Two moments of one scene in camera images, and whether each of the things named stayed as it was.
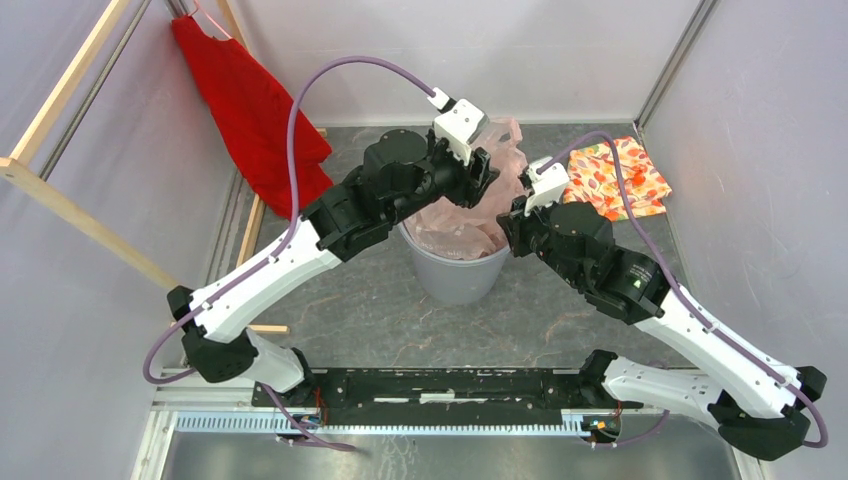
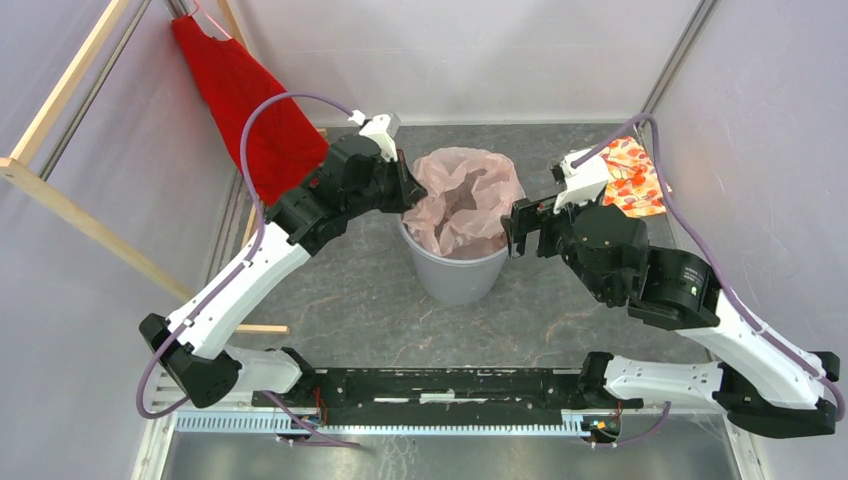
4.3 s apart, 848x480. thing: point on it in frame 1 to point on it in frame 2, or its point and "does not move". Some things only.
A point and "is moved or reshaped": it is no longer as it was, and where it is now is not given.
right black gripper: [514, 224] does not move
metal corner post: [700, 17] does not move
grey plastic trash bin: [454, 281] does not move
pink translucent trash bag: [448, 230] is moved or reshaped
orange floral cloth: [593, 182] does not move
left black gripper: [469, 190] to [409, 190]
